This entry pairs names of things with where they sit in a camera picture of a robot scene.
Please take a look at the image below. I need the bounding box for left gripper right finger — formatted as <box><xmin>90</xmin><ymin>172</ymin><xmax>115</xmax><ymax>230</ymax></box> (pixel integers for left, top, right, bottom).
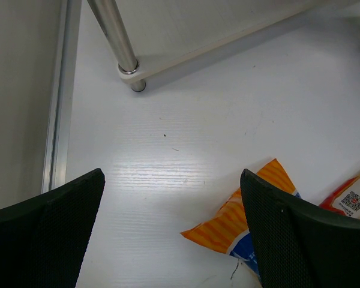
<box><xmin>240</xmin><ymin>169</ymin><xmax>360</xmax><ymax>287</ymax></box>

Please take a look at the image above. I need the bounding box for blue orange pasta bag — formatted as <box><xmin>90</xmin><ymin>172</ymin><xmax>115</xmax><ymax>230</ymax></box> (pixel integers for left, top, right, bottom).
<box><xmin>181</xmin><ymin>158</ymin><xmax>300</xmax><ymax>275</ymax></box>

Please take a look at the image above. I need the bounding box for red clear spaghetti bag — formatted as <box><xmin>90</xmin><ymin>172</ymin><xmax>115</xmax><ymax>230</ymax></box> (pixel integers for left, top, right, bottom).
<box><xmin>319</xmin><ymin>173</ymin><xmax>360</xmax><ymax>219</ymax></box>

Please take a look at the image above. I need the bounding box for white two-tier shelf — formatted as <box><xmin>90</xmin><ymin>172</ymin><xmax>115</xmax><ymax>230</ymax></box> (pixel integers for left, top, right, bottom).
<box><xmin>81</xmin><ymin>1</ymin><xmax>355</xmax><ymax>92</ymax></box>

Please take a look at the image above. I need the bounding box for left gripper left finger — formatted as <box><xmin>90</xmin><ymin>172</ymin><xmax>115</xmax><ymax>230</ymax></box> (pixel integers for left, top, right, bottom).
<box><xmin>0</xmin><ymin>168</ymin><xmax>105</xmax><ymax>287</ymax></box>

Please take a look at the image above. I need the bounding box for aluminium table edge rail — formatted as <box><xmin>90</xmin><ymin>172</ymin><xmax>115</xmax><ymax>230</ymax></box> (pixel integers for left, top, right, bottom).
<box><xmin>41</xmin><ymin>1</ymin><xmax>82</xmax><ymax>193</ymax></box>

